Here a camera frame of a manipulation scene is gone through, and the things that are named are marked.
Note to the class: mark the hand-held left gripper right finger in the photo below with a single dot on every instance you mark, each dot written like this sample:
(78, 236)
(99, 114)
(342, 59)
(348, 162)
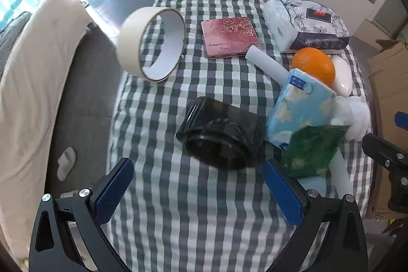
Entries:
(282, 194)

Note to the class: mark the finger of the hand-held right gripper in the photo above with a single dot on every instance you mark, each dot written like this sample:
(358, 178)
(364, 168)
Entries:
(402, 120)
(382, 151)

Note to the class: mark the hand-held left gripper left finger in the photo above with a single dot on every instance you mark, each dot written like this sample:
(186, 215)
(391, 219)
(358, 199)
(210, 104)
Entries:
(114, 190)

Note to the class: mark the brown cardboard box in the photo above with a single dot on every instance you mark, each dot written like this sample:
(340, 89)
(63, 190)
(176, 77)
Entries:
(390, 84)

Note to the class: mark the white plush toy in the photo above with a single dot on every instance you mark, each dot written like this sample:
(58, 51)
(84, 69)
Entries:
(357, 119)

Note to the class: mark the blue green tissue packet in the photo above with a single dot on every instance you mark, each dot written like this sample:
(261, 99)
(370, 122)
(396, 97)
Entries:
(302, 119)

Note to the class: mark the orange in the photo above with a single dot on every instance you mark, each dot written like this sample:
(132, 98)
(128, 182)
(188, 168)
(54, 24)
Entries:
(312, 65)

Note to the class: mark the floral tissue pack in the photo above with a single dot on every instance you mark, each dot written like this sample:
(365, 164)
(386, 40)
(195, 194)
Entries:
(306, 23)

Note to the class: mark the grey slipper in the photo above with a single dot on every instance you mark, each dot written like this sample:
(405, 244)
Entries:
(66, 162)

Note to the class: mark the white oval object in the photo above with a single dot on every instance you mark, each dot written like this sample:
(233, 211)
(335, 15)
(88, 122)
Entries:
(342, 76)

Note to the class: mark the checkered tablecloth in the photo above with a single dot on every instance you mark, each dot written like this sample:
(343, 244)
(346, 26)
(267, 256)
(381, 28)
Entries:
(191, 208)

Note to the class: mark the black glass jar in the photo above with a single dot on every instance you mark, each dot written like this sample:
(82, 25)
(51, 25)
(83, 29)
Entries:
(229, 128)

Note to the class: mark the white paper roll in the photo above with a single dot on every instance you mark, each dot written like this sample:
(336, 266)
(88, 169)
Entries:
(264, 63)

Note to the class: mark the cream sofa cushion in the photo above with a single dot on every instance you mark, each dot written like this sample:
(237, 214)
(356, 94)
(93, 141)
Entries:
(35, 84)

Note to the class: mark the masking tape roll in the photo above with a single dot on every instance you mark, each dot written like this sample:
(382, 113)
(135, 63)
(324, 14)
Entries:
(130, 36)

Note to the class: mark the pink notebook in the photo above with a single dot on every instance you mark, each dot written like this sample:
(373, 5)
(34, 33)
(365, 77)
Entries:
(229, 36)

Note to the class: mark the grey striped cushion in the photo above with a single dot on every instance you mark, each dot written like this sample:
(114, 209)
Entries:
(12, 36)

